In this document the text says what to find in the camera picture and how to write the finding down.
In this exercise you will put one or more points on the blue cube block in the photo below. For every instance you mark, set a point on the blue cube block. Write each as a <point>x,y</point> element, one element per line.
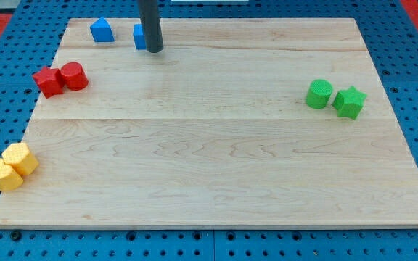
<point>138,35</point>

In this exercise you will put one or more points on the red cylinder block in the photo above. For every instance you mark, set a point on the red cylinder block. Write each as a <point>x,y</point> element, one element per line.
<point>74,76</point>

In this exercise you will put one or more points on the green cylinder block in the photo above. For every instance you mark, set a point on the green cylinder block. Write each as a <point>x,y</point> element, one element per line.
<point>319,93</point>

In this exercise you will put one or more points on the light wooden board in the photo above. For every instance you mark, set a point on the light wooden board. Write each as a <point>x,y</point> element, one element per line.
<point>214,132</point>

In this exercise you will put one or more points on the blue triangular prism block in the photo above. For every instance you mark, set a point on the blue triangular prism block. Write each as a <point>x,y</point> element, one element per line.
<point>101,31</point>

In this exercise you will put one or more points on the yellow heart block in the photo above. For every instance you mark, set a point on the yellow heart block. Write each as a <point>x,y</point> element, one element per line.
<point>9,178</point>

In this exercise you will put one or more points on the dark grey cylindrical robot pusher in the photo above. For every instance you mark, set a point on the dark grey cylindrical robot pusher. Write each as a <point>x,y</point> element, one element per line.
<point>150,20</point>

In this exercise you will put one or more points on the yellow hexagon block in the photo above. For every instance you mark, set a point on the yellow hexagon block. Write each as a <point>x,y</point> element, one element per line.
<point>20,157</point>

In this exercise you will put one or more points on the green star block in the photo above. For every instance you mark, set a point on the green star block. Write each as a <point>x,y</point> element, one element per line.
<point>349,102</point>

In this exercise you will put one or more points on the red star block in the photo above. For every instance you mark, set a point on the red star block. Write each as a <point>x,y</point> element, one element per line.
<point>49,81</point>

